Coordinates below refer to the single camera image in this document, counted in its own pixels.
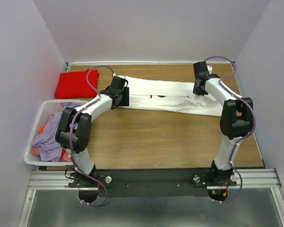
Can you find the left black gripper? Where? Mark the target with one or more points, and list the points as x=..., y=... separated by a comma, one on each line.
x=125, y=101

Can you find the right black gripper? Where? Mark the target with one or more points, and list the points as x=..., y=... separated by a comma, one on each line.
x=196, y=91

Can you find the white t-shirt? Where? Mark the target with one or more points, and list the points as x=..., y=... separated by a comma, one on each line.
x=170, y=96

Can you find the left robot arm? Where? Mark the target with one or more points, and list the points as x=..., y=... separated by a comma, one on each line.
x=74, y=128

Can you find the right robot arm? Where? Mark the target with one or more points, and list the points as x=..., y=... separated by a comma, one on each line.
x=236, y=122

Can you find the folded red t-shirt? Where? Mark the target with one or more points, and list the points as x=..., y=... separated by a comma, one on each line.
x=74, y=85

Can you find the white plastic laundry basket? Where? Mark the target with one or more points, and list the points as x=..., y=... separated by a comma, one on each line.
x=46, y=110

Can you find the orange pink garment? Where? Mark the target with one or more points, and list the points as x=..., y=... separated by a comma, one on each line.
x=50, y=151

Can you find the lavender t-shirt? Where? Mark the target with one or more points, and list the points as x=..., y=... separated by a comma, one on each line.
x=48, y=131

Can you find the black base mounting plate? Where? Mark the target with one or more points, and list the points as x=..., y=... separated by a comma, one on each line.
x=117, y=183

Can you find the aluminium rail frame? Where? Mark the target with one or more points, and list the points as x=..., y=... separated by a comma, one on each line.
x=255, y=201

